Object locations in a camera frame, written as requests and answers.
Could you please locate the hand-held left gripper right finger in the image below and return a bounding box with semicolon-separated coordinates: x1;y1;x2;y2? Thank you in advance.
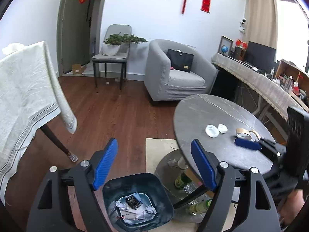
191;139;282;232

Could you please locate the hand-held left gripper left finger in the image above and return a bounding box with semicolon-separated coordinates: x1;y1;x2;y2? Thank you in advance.
26;138;119;232

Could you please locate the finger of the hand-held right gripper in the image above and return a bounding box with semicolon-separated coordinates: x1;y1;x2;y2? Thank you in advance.
258;136;288;150
235;138;283;161

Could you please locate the brown cardboard tape core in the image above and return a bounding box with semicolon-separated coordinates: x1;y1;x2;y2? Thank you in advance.
235;128;261;142

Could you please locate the dark teal trash bin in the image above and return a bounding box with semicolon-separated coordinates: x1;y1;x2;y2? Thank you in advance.
102;173;175;232

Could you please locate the black box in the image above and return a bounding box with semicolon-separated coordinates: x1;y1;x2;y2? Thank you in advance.
125;194;143;209

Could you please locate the red and white carton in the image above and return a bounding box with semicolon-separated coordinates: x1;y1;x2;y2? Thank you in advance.
118;210;136;221

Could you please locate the person's right forearm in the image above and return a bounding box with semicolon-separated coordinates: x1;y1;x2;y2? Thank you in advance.
278;188;306;230

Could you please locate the white paper cup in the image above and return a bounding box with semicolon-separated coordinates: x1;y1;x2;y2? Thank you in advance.
177;157;189;170

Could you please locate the clear plastic bottle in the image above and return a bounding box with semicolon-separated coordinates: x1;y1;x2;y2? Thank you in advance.
185;182;203;195

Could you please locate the green glass bottle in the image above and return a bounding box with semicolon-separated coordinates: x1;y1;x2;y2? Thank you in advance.
174;173;191;190

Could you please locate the large white plastic lid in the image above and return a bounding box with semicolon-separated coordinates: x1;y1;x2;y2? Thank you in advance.
205;124;220;138

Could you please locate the yellow green bottle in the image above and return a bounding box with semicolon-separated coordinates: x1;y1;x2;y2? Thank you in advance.
188;198;213;215

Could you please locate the round grey stone table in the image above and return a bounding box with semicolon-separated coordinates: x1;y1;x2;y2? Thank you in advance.
154;94;288;223

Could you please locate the beige floor mat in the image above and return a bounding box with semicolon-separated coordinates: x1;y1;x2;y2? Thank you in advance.
145;138;236;232

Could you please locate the beige fringed desk cloth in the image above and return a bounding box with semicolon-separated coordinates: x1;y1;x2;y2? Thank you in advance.
212;53;309;121

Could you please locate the black cabinet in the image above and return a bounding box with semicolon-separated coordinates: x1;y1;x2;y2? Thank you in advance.
210;69;239;102

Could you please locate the brown desk shelf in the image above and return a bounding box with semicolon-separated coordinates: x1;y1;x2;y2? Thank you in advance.
275;59;309;95

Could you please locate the black monitor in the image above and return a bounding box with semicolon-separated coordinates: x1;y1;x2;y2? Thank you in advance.
245;41;277;72

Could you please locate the grey armchair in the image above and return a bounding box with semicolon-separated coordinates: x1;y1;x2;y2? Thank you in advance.
144;39;218;102

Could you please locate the small cardboard box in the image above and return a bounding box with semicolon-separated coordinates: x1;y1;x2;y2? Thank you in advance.
72;63;87;75

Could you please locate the black bag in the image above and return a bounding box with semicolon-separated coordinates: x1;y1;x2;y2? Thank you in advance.
166;48;194;73

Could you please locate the pale patterned tablecloth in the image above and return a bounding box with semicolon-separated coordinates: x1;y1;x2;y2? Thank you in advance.
0;41;78;199

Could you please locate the potted green plant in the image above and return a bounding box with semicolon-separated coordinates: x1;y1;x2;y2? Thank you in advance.
101;33;148;56

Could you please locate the beige curtain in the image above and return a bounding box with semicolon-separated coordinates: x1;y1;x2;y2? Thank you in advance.
246;0;280;51

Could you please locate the grey dining chair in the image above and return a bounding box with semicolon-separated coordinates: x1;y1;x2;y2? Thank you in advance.
92;25;133;93

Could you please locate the grey door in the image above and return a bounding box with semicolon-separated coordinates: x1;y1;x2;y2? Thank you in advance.
57;0;107;74

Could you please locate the red hanging scroll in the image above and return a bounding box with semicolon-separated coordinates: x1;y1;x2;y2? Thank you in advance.
200;0;213;13

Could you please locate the white tissue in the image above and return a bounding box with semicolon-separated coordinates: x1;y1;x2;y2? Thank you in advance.
2;43;25;55

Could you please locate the white desk frame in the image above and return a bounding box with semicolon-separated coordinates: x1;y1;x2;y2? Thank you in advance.
252;99;288;136

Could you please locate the picture frame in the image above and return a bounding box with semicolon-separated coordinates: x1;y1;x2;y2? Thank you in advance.
218;36;234;55

